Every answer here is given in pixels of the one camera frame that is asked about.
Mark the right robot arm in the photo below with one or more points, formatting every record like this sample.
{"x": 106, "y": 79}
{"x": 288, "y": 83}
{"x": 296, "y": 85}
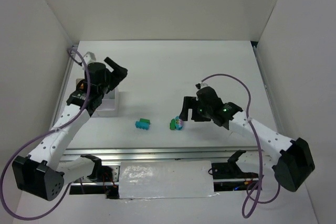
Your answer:
{"x": 293, "y": 158}

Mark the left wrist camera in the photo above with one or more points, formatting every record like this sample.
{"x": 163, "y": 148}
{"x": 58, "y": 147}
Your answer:
{"x": 89, "y": 57}

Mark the green lego brick on teal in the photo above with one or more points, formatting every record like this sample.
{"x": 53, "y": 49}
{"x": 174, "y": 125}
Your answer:
{"x": 145, "y": 121}

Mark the teal rectangular lego brick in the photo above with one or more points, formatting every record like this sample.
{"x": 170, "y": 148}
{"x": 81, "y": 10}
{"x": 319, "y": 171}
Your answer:
{"x": 142, "y": 125}

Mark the blue frog-print lego brick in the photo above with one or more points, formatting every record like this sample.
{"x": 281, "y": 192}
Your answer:
{"x": 179, "y": 123}

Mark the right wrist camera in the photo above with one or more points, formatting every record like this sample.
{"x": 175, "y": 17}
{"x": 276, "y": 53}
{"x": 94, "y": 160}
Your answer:
{"x": 201, "y": 85}

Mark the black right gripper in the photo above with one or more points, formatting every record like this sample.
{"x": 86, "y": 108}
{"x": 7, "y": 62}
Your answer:
{"x": 193, "y": 108}

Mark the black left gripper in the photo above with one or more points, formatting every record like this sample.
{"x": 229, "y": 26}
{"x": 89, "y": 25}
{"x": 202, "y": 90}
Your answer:
{"x": 113, "y": 74}

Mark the green curved lego brick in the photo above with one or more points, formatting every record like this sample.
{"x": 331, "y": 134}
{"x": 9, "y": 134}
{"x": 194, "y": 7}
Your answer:
{"x": 173, "y": 124}

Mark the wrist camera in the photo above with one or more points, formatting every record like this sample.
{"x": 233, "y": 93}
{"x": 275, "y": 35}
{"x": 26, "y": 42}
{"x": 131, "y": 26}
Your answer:
{"x": 89, "y": 57}
{"x": 201, "y": 85}

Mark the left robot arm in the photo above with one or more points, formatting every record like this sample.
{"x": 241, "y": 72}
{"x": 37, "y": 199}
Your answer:
{"x": 40, "y": 172}

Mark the white compartment organizer box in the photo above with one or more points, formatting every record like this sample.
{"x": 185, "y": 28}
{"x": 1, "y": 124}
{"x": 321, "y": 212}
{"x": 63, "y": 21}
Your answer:
{"x": 110, "y": 105}

